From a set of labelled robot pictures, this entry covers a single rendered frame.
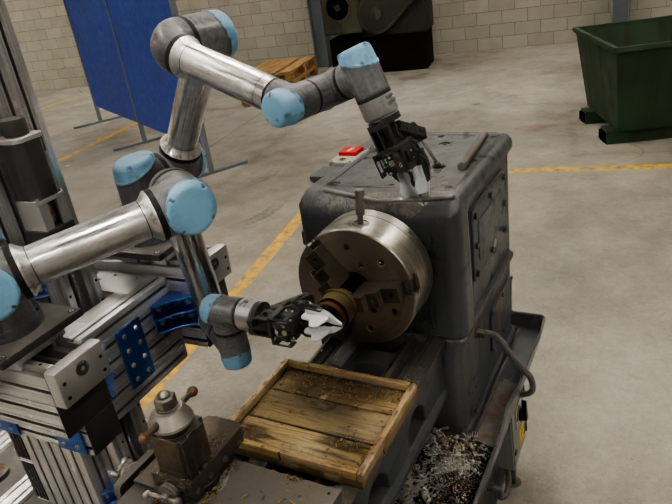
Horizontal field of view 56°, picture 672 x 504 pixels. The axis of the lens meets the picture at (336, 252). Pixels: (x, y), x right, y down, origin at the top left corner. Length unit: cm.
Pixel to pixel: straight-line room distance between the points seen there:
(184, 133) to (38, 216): 42
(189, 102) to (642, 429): 207
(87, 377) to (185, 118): 70
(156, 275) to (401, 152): 84
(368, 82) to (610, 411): 194
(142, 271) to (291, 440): 72
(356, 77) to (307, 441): 77
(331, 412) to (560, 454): 135
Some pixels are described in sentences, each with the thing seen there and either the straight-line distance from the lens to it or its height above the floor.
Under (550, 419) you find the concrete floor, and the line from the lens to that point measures 280.
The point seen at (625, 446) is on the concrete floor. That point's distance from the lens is 273.
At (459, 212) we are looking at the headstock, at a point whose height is 122.
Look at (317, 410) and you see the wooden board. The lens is 150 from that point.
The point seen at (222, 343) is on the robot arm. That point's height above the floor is 101.
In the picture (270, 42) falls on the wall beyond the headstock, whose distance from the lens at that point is 1231.
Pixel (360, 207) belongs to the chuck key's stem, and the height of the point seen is 128.
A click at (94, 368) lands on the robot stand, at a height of 107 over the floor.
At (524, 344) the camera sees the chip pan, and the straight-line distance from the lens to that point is 226.
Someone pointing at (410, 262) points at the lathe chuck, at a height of 115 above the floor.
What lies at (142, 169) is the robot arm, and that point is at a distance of 178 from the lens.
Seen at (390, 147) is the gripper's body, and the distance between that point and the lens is 133.
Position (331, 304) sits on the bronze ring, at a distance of 142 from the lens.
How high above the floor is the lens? 182
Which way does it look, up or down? 25 degrees down
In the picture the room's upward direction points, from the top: 9 degrees counter-clockwise
